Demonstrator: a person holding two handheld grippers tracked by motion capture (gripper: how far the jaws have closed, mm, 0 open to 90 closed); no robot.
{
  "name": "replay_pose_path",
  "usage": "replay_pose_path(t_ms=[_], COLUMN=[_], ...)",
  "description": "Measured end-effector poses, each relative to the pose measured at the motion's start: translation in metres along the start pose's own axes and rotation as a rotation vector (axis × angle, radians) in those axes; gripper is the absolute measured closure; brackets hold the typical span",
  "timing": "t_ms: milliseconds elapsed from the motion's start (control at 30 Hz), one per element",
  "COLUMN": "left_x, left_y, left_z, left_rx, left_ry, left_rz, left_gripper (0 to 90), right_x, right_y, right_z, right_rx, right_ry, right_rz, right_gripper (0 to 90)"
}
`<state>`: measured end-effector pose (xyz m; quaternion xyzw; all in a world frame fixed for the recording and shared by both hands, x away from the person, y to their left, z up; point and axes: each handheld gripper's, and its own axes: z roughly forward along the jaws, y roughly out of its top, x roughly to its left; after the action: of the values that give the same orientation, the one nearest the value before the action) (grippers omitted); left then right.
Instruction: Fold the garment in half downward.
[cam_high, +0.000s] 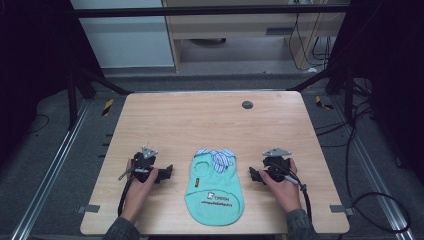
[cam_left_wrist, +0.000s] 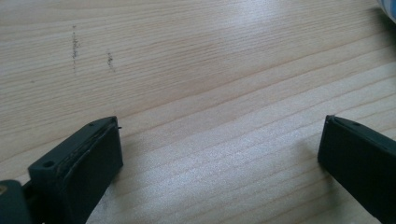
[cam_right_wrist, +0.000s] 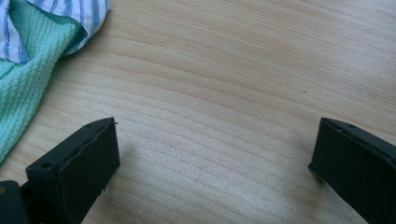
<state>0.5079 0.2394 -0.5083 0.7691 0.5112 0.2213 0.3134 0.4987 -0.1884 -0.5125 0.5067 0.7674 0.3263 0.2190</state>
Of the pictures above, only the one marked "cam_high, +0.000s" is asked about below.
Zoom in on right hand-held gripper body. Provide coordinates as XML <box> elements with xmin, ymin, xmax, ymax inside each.
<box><xmin>261</xmin><ymin>147</ymin><xmax>293</xmax><ymax>183</ymax></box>

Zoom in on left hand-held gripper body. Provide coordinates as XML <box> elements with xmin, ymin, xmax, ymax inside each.
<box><xmin>131</xmin><ymin>145</ymin><xmax>160</xmax><ymax>184</ymax></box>

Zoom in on person's left hand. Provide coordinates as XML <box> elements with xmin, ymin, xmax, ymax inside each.
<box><xmin>120</xmin><ymin>158</ymin><xmax>160</xmax><ymax>224</ymax></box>

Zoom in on person's right hand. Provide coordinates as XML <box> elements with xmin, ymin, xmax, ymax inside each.
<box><xmin>259</xmin><ymin>158</ymin><xmax>303</xmax><ymax>214</ymax></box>

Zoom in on teal pet shirt striped collar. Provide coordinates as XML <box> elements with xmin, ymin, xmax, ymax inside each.
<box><xmin>183</xmin><ymin>148</ymin><xmax>246</xmax><ymax>227</ymax></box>

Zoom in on yellow black striped tape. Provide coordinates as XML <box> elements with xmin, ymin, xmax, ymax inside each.
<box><xmin>101</xmin><ymin>98</ymin><xmax>115</xmax><ymax>117</ymax></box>
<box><xmin>314</xmin><ymin>95</ymin><xmax>335</xmax><ymax>111</ymax></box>

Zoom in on black metal stand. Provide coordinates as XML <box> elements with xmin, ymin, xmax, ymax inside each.
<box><xmin>287</xmin><ymin>65</ymin><xmax>373</xmax><ymax>128</ymax></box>
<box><xmin>65</xmin><ymin>66</ymin><xmax>135</xmax><ymax>132</ymax></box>

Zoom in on white cabinet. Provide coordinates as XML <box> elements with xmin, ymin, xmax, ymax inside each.
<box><xmin>69</xmin><ymin>0</ymin><xmax>176</xmax><ymax>70</ymax></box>

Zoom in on dark curtain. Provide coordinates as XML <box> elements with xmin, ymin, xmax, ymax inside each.
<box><xmin>328</xmin><ymin>0</ymin><xmax>424</xmax><ymax>189</ymax></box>
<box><xmin>0</xmin><ymin>0</ymin><xmax>103</xmax><ymax>171</ymax></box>

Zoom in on light wooden desk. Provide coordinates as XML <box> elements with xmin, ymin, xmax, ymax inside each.
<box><xmin>161</xmin><ymin>0</ymin><xmax>348</xmax><ymax>72</ymax></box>

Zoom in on black horizontal bar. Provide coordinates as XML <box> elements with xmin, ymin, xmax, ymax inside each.
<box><xmin>70</xmin><ymin>3</ymin><xmax>352</xmax><ymax>19</ymax></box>

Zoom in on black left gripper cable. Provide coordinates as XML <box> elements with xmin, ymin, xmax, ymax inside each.
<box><xmin>117</xmin><ymin>167</ymin><xmax>150</xmax><ymax>218</ymax></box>

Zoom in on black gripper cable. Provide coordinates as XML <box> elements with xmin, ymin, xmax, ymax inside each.
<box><xmin>117</xmin><ymin>167</ymin><xmax>150</xmax><ymax>218</ymax></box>
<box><xmin>273</xmin><ymin>163</ymin><xmax>313</xmax><ymax>222</ymax></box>

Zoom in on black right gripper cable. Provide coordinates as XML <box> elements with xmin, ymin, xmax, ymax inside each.
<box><xmin>273</xmin><ymin>163</ymin><xmax>313</xmax><ymax>222</ymax></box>

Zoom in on grey metal table bracket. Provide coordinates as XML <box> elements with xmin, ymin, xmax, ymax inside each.
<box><xmin>329</xmin><ymin>204</ymin><xmax>355</xmax><ymax>216</ymax></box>
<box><xmin>76</xmin><ymin>204</ymin><xmax>101</xmax><ymax>214</ymax></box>

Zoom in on black looped floor cable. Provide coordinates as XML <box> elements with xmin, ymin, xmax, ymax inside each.
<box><xmin>314</xmin><ymin>99</ymin><xmax>412</xmax><ymax>235</ymax></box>

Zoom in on aluminium floor rail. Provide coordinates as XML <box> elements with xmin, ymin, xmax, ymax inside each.
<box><xmin>331</xmin><ymin>95</ymin><xmax>417</xmax><ymax>240</ymax></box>
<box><xmin>9</xmin><ymin>99</ymin><xmax>92</xmax><ymax>240</ymax></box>

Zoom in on thin black floor cable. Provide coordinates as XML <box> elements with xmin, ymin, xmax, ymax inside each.
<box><xmin>25</xmin><ymin>113</ymin><xmax>51</xmax><ymax>136</ymax></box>

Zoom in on black hanging desk cables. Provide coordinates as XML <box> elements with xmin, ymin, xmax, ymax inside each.
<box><xmin>287</xmin><ymin>12</ymin><xmax>336</xmax><ymax>73</ymax></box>

